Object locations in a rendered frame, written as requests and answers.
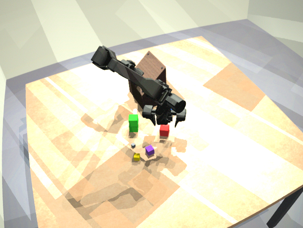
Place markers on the purple cube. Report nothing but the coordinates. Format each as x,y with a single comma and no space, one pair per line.
149,150

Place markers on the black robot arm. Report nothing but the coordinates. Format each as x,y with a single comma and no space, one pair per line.
105,59

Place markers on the yellow block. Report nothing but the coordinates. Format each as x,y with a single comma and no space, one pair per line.
136,156

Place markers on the red block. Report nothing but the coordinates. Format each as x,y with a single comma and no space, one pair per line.
164,130

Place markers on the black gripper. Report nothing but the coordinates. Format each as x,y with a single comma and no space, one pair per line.
149,113

